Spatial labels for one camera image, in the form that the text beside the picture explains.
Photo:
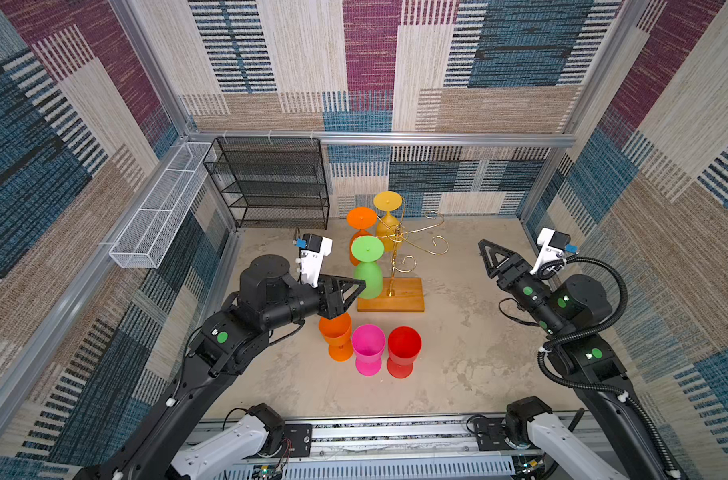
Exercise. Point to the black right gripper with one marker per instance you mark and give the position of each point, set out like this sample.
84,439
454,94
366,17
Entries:
514,267

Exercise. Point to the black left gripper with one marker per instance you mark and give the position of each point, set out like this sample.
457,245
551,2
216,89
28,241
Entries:
330,301

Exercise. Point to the green plastic wine glass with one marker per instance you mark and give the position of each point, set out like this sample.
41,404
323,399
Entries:
368,250

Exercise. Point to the orange front wine glass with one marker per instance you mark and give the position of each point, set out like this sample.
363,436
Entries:
337,333

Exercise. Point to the orange wine glass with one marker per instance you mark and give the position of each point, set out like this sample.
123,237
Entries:
362,219
337,333

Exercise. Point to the pink plastic wine glass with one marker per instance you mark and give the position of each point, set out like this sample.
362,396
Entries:
369,342

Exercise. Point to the yellow plastic wine glass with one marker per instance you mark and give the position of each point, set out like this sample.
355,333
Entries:
387,225

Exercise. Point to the orange back wine glass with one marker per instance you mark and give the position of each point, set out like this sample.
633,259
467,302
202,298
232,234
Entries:
362,219

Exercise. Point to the red plastic wine glass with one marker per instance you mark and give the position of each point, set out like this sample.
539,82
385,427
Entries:
404,346

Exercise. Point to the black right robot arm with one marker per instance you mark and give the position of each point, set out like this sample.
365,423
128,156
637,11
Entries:
573,299

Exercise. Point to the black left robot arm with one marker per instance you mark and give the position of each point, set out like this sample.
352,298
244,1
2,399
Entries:
269,298

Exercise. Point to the black mesh shelf rack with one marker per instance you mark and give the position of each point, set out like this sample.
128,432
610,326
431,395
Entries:
271,182

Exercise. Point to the gold wire wine glass rack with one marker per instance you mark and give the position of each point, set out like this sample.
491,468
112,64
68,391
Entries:
405,294

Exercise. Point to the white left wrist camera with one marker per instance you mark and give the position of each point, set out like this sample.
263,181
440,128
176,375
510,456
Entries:
313,250

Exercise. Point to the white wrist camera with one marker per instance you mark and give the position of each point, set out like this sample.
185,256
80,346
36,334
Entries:
554,248
313,250

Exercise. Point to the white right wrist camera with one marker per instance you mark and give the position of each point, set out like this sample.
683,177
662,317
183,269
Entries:
554,248

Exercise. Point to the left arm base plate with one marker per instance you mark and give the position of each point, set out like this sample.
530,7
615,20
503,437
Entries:
296,440

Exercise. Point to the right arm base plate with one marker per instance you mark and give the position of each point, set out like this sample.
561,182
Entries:
499,433

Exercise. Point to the white wire mesh basket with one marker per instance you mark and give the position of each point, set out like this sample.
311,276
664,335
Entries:
147,238

